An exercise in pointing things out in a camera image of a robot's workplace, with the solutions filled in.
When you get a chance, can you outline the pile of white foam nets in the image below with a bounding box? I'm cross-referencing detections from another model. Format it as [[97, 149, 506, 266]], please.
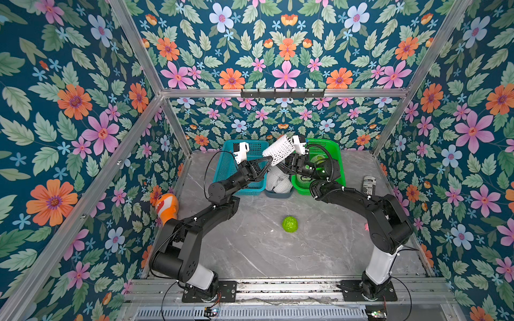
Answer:
[[265, 167, 293, 194]]

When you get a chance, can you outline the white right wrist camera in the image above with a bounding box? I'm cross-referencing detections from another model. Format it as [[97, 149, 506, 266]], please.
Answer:
[[291, 135, 307, 155]]

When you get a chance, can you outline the bright green plastic basket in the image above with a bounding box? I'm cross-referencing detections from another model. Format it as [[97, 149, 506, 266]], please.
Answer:
[[292, 139, 346, 195]]

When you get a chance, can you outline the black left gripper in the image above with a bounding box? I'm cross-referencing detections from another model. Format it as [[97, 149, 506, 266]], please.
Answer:
[[221, 162, 268, 199]]

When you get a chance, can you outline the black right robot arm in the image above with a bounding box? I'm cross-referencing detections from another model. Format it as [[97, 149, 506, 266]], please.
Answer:
[[264, 144, 413, 301]]

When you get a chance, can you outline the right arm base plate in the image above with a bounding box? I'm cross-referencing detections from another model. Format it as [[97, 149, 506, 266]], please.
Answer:
[[337, 278, 398, 302]]

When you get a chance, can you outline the striped drink can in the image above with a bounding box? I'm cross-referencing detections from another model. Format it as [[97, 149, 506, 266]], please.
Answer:
[[361, 175, 377, 195]]

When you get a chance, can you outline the grey bin of nets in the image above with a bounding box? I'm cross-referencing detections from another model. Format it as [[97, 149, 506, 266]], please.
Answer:
[[264, 189, 293, 199]]

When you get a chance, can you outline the green custard apple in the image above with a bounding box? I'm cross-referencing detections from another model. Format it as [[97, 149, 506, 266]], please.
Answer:
[[282, 216, 298, 233]]

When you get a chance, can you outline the black hook rail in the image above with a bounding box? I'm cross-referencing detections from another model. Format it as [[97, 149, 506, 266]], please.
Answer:
[[240, 88, 325, 100]]

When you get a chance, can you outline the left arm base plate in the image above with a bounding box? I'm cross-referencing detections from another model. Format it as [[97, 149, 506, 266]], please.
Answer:
[[182, 280, 238, 304]]

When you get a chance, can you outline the teal plastic basket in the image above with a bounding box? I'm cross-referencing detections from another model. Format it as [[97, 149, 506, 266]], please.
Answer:
[[214, 139, 269, 197]]

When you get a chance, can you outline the orange clownfish toy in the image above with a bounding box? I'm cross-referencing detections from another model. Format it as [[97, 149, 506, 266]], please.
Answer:
[[155, 193, 179, 226]]

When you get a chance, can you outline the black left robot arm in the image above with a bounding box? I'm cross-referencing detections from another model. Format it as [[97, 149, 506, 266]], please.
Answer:
[[149, 156, 273, 300]]

